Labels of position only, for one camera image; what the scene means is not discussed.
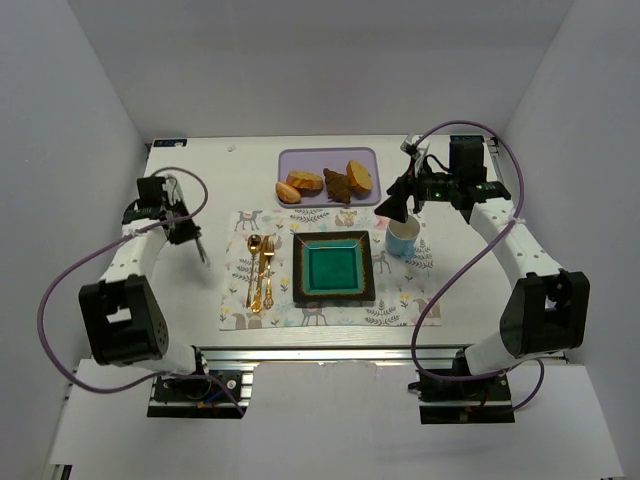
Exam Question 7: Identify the brown chocolate croissant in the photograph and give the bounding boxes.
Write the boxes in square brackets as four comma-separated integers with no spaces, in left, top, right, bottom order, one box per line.
[323,168,351,205]

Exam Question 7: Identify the metal serving tongs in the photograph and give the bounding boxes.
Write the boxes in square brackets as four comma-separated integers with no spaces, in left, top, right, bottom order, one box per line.
[195,236,211,269]

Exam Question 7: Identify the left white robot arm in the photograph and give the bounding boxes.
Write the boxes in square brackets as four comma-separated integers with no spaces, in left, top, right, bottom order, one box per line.
[79,174,210,375]

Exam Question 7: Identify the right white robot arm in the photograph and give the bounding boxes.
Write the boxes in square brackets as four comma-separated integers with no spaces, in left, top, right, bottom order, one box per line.
[375,135,590,379]

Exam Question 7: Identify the bread slice right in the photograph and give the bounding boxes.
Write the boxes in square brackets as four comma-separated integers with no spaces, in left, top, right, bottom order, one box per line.
[346,160,373,194]

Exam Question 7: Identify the bread slice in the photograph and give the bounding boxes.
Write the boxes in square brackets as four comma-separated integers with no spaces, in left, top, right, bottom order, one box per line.
[346,160,373,194]
[285,170,324,191]

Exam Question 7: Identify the bread slice left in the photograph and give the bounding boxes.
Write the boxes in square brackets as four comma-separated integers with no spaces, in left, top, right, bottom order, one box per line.
[285,170,324,191]

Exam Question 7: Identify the sugared bread roll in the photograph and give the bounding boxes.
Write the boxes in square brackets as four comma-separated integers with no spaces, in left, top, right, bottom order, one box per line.
[275,182,301,204]

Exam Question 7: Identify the light blue mug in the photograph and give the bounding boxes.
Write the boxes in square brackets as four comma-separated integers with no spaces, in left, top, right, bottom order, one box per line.
[385,217,420,260]

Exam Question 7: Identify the blue label sticker left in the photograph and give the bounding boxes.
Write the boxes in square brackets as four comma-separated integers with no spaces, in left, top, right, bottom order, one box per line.
[152,138,187,148]

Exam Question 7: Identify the teal square plate black rim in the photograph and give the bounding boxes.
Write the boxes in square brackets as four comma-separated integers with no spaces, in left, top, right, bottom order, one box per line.
[292,230,376,306]

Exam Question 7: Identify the animal pattern placemat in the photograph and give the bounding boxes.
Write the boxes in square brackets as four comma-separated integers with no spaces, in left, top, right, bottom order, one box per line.
[219,208,436,331]

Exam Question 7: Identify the purple tray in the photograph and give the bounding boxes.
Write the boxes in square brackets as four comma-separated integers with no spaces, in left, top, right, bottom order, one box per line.
[277,147,381,207]

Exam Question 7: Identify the gold spoon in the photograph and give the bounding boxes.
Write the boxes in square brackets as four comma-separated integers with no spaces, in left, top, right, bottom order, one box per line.
[245,234,262,308]

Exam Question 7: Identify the gold fork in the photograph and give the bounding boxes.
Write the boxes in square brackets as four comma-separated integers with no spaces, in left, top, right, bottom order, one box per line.
[263,236,275,310]

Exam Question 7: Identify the gold knife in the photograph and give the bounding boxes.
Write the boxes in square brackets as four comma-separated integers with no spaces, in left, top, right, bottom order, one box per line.
[251,235,270,313]

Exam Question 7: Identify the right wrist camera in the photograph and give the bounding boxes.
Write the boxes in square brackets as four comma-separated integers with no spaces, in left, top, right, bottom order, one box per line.
[400,133,430,165]

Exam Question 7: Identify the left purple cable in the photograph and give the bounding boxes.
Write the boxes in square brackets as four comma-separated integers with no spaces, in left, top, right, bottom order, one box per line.
[37,166,246,417]

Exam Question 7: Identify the purple cable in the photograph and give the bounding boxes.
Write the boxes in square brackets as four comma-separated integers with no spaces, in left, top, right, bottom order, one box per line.
[410,119,547,412]
[37,166,246,417]

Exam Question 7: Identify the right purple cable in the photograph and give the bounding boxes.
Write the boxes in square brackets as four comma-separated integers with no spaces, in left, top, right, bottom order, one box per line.
[410,119,547,412]

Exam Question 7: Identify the aluminium rail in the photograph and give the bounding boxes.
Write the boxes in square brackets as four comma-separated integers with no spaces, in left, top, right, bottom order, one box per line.
[90,344,481,363]

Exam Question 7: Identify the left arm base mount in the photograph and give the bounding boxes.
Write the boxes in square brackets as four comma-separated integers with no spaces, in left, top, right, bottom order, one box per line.
[147,362,257,419]

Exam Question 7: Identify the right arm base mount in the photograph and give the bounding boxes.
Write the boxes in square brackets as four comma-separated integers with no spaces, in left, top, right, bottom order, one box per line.
[407,347,515,425]

